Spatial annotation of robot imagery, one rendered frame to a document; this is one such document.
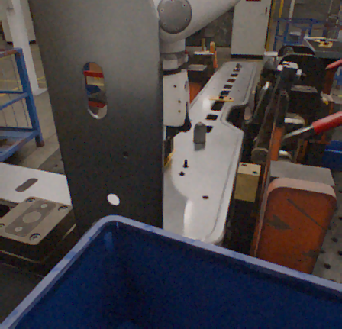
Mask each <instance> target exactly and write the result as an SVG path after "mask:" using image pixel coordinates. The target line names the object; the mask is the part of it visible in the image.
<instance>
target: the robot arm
mask: <svg viewBox="0 0 342 329"><path fill-rule="evenodd" d="M153 1H154V4H155V6H156V9H157V11H158V14H159V16H160V46H161V59H162V60H163V112H164V125H166V139H165V140H164V158H168V157H169V155H170V154H171V153H173V151H174V137H175V136H176V135H177V134H178V133H180V132H185V131H190V129H191V128H192V124H191V122H190V120H189V84H188V78H187V73H186V71H185V70H184V69H182V68H181V67H180V66H181V65H182V64H183V63H184V62H187V60H188V55H187V54H184V51H185V38H186V37H188V36H190V35H192V34H195V33H196V32H198V31H200V30H201V29H202V28H204V27H205V26H207V25H208V24H210V23H211V22H213V21H214V20H215V19H217V18H219V17H220V16H222V15H223V13H225V12H226V11H229V10H230V9H231V8H233V7H234V6H235V5H236V4H237V3H238V2H239V1H240V0H153Z"/></svg>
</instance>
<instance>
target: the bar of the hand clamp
mask: <svg viewBox="0 0 342 329"><path fill-rule="evenodd" d="M270 73H273V74H276V75H275V77H276V78H278V79H277V81H276V85H275V88H274V90H273V93H272V96H271V99H270V100H269V104H268V107H267V110H266V113H265V115H264V118H263V122H262V124H261V125H262V127H261V129H260V133H259V136H258V138H257V140H256V144H255V147H254V149H255V148H257V147H263V148H265V149H267V150H268V149H269V143H270V139H271V135H272V130H273V123H274V120H275V115H276V107H277V103H278V99H279V92H280V89H285V90H286V91H287V94H288V97H289V94H290V92H291V91H290V90H291V87H292V84H293V82H297V81H298V80H299V79H300V80H303V81H305V77H306V74H304V73H301V70H300V69H298V65H297V64H295V63H292V62H286V61H283V62H282V66H280V65H279V66H278V68H276V67H273V62H272V60H268V61H266V62H265V64H264V67H263V71H262V74H261V76H263V78H264V79H266V78H267V77H269V75H270Z"/></svg>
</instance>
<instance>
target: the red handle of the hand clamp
mask: <svg viewBox="0 0 342 329"><path fill-rule="evenodd" d="M339 126H342V111H340V112H338V113H336V114H333V115H330V116H328V117H326V118H323V119H321V120H320V119H319V120H317V121H313V122H312V124H310V125H308V126H306V127H303V128H300V129H298V130H297V131H293V132H291V133H289V134H286V135H283V138H282V144H281V147H283V146H285V145H287V144H290V143H293V142H296V141H297V140H301V139H302V138H305V137H308V136H311V135H313V134H321V133H323V132H325V131H329V130H330V129H333V128H336V127H339Z"/></svg>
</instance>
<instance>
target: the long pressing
mask: <svg viewBox="0 0 342 329"><path fill-rule="evenodd" d="M237 63H239V64H240V65H241V66H242V68H239V70H240V72H238V73H237V72H234V70H235V69H236V66H237ZM257 67H258V63H244V62H231V61H229V62H224V63H223V64H222V65H221V67H220V68H219V69H218V71H217V72H216V73H215V74H214V75H213V76H212V77H211V78H210V79H209V80H208V82H207V83H206V84H205V86H204V87H203V88H202V90H201V91H200V92H199V93H198V94H197V96H196V97H195V98H194V99H193V100H192V102H191V103H190V104H189V120H190V122H191V124H192V128H191V129H190V131H185V132H186V133H183V132H180V133H178V134H177V135H176V136H175V137H174V149H176V152H175V153H174V155H173V157H172V159H171V160H170V162H169V163H168V165H167V166H166V168H165V219H166V230H167V231H171V232H174V233H176V234H180V235H182V236H186V237H190V238H192V239H195V240H200V241H202V242H205V243H208V244H212V245H215V246H217V247H220V246H221V245H222V244H223V242H224V238H225V234H226V230H227V223H228V219H229V215H230V212H231V206H232V201H233V197H234V191H235V187H236V183H237V172H238V169H239V165H240V162H241V157H242V154H243V150H244V143H245V139H246V134H245V133H244V132H243V131H242V130H240V129H238V128H237V127H235V126H233V125H231V124H229V123H227V120H228V118H229V115H230V113H231V111H232V110H234V109H238V108H245V107H247V106H249V104H250V99H251V95H252V91H253V90H252V89H253V84H254V80H255V76H256V73H257ZM232 74H238V76H237V77H231V75H232ZM229 79H235V82H234V83H230V82H228V80H229ZM225 85H232V88H231V89H224V86H225ZM223 90H226V91H230V92H229V94H228V97H232V98H234V101H233V102H226V101H218V100H209V99H208V98H209V96H210V95H213V96H219V95H220V94H221V91H223ZM215 102H224V105H223V107H222V109H221V110H220V111H212V110H211V109H212V107H213V106H214V104H215ZM208 115H217V116H218V117H217V119H216V121H206V118H207V117H208ZM191 120H194V121H191ZM200 121H201V122H203V123H204V124H205V126H208V127H212V129H211V132H210V133H206V142H205V143H203V144H196V143H194V142H192V136H193V128H194V126H195V124H196V123H197V122H200ZM184 159H187V166H188V168H183V163H184ZM180 171H183V173H184V176H179V172H180ZM204 196H206V197H208V199H203V197H204Z"/></svg>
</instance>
